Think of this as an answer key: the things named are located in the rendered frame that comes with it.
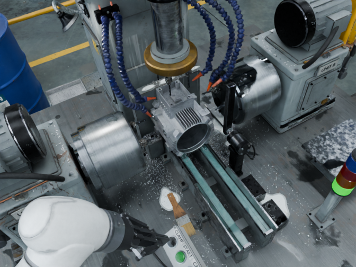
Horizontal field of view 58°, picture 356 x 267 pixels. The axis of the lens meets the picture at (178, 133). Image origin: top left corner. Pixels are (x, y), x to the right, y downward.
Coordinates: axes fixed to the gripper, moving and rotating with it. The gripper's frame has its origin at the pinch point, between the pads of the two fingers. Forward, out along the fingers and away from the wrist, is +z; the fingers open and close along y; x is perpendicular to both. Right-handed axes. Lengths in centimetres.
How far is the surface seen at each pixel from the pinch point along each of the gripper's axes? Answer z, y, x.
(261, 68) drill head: 29, 39, -59
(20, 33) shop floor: 89, 334, 71
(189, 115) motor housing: 17.0, 36.9, -26.5
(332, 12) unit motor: 28, 36, -90
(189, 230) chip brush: 35.4, 10.0, 3.1
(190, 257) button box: 7.7, -7.0, -2.6
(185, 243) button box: 7.7, -2.8, -3.4
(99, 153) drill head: -2.6, 35.6, 2.9
